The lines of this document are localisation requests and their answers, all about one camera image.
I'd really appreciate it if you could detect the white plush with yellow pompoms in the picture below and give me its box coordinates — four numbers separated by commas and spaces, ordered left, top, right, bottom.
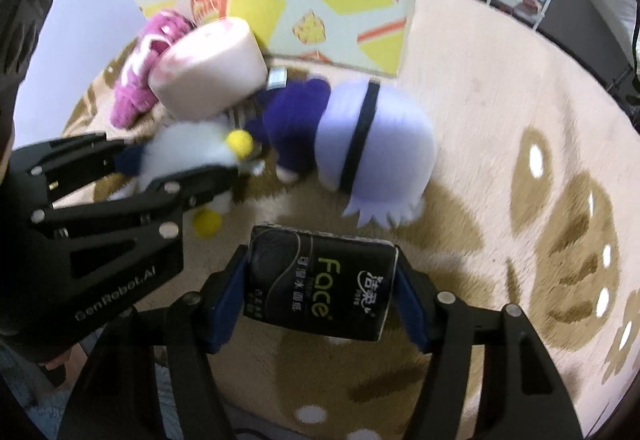
106, 116, 266, 240

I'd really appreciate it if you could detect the pink bear plush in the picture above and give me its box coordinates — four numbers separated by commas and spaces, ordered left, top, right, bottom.
111, 9, 194, 128

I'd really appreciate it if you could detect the pink swirl roll plush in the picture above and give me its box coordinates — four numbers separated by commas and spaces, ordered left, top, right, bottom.
148, 18, 268, 121

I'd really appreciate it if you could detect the black Face tissue pack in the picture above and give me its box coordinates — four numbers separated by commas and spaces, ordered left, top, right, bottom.
243, 225, 399, 342

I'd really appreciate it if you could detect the purple white plush doll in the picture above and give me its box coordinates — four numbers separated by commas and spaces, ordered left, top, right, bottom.
244, 78, 436, 229

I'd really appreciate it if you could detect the beige brown patterned blanket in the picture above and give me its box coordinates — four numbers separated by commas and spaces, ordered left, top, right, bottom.
52, 0, 640, 440

